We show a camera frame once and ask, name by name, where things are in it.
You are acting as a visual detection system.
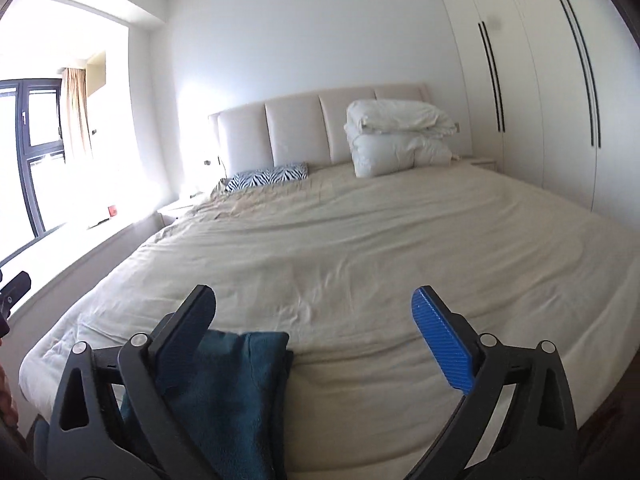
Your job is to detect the bed with beige cover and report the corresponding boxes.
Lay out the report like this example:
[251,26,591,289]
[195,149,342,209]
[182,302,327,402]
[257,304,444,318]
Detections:
[19,158,639,477]

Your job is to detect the zebra print pillow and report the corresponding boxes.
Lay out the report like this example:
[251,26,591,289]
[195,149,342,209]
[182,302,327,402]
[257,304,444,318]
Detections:
[223,161,310,195]

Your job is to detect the white wardrobe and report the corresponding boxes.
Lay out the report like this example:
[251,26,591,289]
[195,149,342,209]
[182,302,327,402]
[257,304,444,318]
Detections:
[437,0,640,243]

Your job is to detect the beige curtain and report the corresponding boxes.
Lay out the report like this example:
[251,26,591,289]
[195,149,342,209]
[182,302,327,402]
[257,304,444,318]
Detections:
[60,66,96,162]

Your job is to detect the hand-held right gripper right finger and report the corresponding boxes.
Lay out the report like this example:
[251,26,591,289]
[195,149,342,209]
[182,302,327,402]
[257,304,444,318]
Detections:
[404,285,582,480]

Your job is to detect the white windowsill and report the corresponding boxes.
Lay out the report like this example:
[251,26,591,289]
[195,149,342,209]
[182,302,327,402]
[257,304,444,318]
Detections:
[0,210,167,323]

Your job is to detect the dark teal sweater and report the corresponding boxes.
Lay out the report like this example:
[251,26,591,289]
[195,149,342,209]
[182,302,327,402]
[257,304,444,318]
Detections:
[120,329,295,480]

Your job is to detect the folded white duvet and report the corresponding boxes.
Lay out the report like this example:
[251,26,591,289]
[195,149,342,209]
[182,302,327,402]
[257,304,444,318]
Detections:
[344,99,461,179]

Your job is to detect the cream padded headboard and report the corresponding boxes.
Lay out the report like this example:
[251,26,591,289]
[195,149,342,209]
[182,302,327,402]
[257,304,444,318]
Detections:
[207,83,474,182]

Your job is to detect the person's left forearm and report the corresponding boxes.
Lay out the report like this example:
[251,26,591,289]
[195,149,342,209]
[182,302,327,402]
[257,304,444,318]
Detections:
[0,362,19,427]

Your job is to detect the black wardrobe handle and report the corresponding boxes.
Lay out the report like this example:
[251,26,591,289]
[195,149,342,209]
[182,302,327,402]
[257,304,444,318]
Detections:
[553,0,596,148]
[477,23,502,133]
[482,22,506,133]
[560,0,601,149]

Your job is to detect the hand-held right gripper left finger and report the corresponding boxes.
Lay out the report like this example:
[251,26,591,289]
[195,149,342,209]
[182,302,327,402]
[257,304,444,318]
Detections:
[46,284,223,480]

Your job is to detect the black framed window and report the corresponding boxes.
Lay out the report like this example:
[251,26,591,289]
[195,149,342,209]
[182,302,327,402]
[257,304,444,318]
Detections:
[0,77,69,267]

